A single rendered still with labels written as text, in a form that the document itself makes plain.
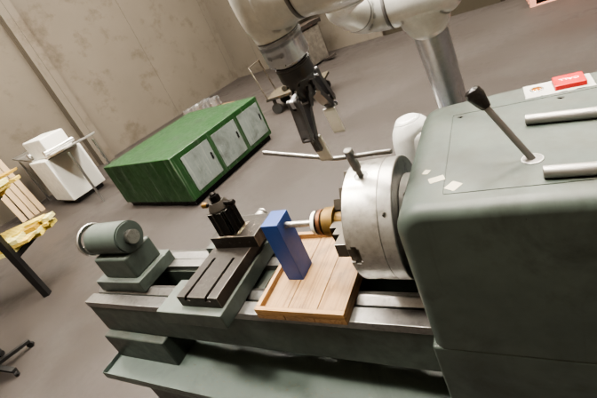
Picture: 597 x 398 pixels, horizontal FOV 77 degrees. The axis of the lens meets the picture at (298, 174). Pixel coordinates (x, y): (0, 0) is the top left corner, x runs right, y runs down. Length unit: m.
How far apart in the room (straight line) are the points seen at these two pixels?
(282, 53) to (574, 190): 0.53
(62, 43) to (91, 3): 1.23
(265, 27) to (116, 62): 9.67
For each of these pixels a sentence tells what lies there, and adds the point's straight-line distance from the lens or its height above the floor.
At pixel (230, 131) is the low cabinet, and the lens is 4.90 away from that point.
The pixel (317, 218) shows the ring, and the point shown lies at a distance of 1.07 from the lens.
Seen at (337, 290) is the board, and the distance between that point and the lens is 1.17.
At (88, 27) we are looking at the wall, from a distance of 10.31.
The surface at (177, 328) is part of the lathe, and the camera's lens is 1.65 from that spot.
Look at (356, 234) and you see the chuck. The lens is 0.89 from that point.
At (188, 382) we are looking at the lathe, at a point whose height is 0.54.
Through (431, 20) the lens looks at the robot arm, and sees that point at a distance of 1.19.
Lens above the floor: 1.67
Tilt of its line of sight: 24 degrees down
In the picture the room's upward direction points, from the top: 24 degrees counter-clockwise
